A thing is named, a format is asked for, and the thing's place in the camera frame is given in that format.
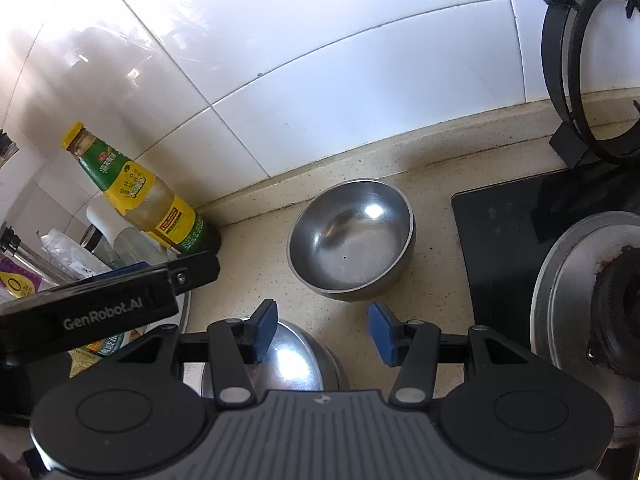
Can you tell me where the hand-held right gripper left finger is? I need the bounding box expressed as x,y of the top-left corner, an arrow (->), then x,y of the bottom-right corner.
107,299 -> 278,407

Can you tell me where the black gas stove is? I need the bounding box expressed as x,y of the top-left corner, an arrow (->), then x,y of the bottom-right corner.
450,160 -> 640,480

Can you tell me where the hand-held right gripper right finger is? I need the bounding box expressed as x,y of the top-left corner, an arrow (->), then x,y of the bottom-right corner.
367,302 -> 541,408

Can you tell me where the stove burner with steel tray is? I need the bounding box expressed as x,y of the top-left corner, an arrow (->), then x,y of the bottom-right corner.
530,210 -> 640,446

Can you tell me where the green yellow label bottle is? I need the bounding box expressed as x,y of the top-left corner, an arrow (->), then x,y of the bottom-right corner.
61,121 -> 222,261

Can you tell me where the black pan support ring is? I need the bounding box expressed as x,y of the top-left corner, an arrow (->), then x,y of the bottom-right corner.
520,0 -> 640,168

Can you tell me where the white turntable condiment rack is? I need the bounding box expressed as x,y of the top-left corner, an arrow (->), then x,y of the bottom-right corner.
87,195 -> 193,341

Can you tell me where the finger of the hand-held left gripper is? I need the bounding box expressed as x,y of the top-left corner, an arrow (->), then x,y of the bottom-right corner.
167,251 -> 221,293
65,261 -> 151,286

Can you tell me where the purple label sauce bottle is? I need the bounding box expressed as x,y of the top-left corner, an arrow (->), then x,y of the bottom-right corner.
0,260 -> 151,378

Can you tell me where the clear plastic bag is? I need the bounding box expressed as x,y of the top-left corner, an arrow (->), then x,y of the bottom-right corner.
37,230 -> 108,281

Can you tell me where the stainless steel bowl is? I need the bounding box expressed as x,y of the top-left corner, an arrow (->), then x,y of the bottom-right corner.
286,178 -> 417,302
200,317 -> 351,396

